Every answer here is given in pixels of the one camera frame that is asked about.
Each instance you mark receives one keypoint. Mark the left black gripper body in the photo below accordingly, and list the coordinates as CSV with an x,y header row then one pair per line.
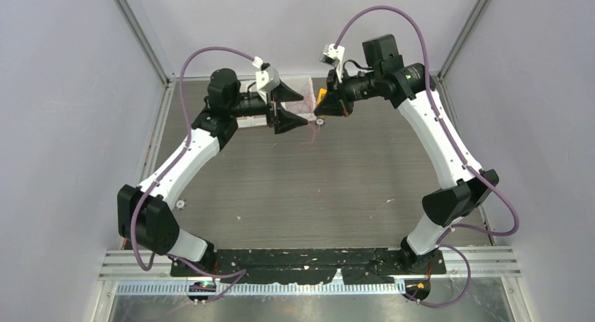
x,y
271,117

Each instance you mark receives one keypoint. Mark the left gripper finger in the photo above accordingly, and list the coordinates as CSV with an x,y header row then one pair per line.
x,y
284,121
283,93

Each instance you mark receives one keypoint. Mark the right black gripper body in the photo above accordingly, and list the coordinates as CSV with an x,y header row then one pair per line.
x,y
350,90

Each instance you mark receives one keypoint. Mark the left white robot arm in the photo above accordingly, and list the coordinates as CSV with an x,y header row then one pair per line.
x,y
144,211

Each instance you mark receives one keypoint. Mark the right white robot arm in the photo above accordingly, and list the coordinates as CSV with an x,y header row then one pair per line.
x,y
459,174

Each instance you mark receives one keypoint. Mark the white three-compartment bin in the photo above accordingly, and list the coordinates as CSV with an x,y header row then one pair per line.
x,y
300,83

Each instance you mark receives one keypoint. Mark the yellow triangular plastic frame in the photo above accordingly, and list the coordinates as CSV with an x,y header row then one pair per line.
x,y
321,95

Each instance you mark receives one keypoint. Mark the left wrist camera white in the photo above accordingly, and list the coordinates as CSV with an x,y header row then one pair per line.
x,y
266,78

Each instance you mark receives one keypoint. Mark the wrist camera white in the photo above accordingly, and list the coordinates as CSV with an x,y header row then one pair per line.
x,y
333,55
266,78

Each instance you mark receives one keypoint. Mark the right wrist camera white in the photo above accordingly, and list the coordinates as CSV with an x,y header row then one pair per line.
x,y
333,55

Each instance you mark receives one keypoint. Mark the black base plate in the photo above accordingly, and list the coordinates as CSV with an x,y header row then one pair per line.
x,y
313,266

